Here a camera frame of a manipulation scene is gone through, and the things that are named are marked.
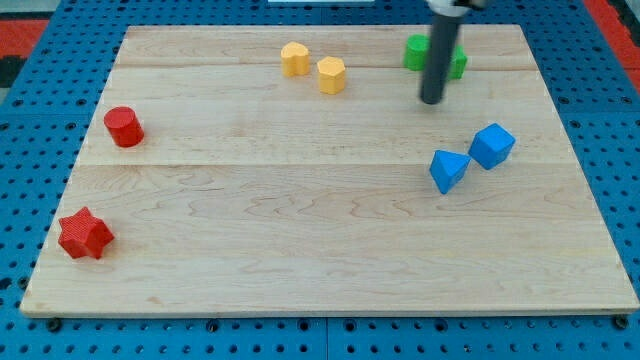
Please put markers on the green round block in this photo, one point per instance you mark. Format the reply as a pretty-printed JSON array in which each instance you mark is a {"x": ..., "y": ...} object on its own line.
[{"x": 416, "y": 48}]

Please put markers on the silver rod mount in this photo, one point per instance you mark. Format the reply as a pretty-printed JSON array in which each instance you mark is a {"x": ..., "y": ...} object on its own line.
[{"x": 456, "y": 8}]

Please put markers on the yellow heart block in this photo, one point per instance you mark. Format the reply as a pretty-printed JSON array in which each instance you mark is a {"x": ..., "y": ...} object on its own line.
[{"x": 295, "y": 59}]

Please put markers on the wooden board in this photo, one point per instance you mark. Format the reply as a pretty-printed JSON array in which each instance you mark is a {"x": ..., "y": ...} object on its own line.
[{"x": 253, "y": 194}]

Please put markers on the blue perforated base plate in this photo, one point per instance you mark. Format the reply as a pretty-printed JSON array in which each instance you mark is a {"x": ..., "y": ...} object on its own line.
[{"x": 47, "y": 111}]

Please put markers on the blue triangular block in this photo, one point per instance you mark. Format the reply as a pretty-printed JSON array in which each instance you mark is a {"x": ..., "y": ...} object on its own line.
[{"x": 447, "y": 169}]

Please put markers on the red star block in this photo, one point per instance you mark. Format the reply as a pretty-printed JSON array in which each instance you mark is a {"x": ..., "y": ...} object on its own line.
[{"x": 84, "y": 235}]

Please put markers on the yellow hexagon block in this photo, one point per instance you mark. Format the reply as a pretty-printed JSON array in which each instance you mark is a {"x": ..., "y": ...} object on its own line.
[{"x": 331, "y": 75}]

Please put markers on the green block behind rod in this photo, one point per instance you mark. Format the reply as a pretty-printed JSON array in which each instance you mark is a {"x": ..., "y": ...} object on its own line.
[{"x": 458, "y": 63}]

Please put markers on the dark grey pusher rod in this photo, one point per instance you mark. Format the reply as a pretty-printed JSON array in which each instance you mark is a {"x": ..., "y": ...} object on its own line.
[{"x": 443, "y": 37}]

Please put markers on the red cylinder block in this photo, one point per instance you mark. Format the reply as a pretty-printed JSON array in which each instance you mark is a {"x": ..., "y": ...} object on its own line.
[{"x": 123, "y": 126}]

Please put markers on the blue cube block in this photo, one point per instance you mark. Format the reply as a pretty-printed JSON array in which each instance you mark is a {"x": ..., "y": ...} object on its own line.
[{"x": 491, "y": 146}]

